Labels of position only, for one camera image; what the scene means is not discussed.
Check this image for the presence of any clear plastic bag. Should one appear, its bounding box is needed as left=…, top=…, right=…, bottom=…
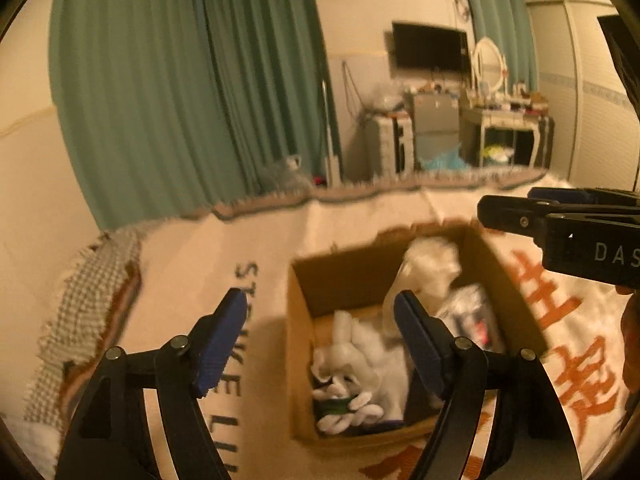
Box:
left=382, top=236, right=462, bottom=338

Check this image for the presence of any floral tissue pack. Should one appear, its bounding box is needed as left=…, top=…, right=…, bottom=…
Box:
left=436, top=283, right=506, bottom=353

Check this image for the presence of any white cloth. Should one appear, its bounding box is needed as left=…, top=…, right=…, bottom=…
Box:
left=333, top=310, right=411, bottom=422

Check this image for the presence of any white plush toy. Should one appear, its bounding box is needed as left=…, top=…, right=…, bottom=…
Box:
left=310, top=342, right=384, bottom=436

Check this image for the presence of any person right hand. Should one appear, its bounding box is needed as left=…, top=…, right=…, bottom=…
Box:
left=616, top=286, right=640, bottom=393

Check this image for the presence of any white dressing table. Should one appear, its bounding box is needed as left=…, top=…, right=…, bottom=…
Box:
left=459, top=107, right=541, bottom=168

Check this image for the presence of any blue plastic bag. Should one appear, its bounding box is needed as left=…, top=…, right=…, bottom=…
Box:
left=419, top=144, right=471, bottom=171

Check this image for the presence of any white louvred wardrobe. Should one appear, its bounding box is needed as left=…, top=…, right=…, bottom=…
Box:
left=527, top=0, right=639, bottom=191

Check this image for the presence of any grey mini fridge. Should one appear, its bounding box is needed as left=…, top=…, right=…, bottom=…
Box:
left=410, top=92, right=460, bottom=169

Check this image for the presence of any white oval vanity mirror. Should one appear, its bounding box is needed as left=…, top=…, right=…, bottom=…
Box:
left=471, top=37, right=509, bottom=94

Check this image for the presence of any checked bed sheet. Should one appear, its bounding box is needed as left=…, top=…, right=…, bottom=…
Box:
left=23, top=229, right=144, bottom=430

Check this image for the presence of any white suitcase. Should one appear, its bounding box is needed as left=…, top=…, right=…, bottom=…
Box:
left=364, top=112, right=416, bottom=178

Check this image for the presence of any beige printed woven blanket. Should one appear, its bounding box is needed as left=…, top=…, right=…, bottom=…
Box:
left=107, top=190, right=627, bottom=479

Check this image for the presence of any brown cardboard box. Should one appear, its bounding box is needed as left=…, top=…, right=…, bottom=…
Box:
left=285, top=221, right=549, bottom=449

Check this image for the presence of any white stick vacuum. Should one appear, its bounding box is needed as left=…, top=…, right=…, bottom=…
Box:
left=321, top=79, right=342, bottom=188

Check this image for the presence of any green window curtain right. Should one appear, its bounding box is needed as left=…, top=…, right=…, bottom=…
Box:
left=468, top=0, right=538, bottom=90

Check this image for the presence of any clear water jug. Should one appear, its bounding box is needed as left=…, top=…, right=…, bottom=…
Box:
left=258, top=154, right=314, bottom=193

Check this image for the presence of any black wall television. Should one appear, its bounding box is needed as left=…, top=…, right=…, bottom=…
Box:
left=392, top=22, right=470, bottom=73

